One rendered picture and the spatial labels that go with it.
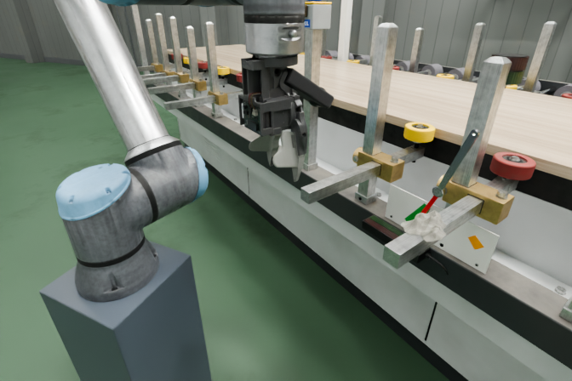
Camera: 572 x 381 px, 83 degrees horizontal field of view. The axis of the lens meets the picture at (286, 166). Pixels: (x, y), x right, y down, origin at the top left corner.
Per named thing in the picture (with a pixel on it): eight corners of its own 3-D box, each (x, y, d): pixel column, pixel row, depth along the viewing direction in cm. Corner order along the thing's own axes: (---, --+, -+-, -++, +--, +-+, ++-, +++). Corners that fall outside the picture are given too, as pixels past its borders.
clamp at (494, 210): (496, 225, 63) (504, 204, 61) (432, 196, 73) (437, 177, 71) (509, 216, 66) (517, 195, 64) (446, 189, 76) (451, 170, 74)
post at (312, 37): (307, 171, 110) (312, 29, 91) (299, 166, 114) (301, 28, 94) (317, 167, 113) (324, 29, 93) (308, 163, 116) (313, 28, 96)
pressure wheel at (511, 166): (511, 214, 71) (528, 167, 65) (474, 199, 76) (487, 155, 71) (526, 203, 75) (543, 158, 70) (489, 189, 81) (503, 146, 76)
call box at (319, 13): (311, 32, 89) (312, 1, 86) (296, 31, 94) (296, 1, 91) (330, 31, 93) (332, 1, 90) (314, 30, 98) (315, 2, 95)
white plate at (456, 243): (484, 275, 68) (498, 236, 63) (384, 217, 86) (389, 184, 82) (485, 273, 68) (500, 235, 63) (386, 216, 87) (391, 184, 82)
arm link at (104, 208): (62, 244, 76) (37, 179, 69) (130, 212, 89) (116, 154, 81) (92, 273, 68) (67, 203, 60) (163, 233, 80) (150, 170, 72)
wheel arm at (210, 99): (167, 112, 145) (165, 103, 143) (164, 110, 147) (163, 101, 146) (250, 98, 168) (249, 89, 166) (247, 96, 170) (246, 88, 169)
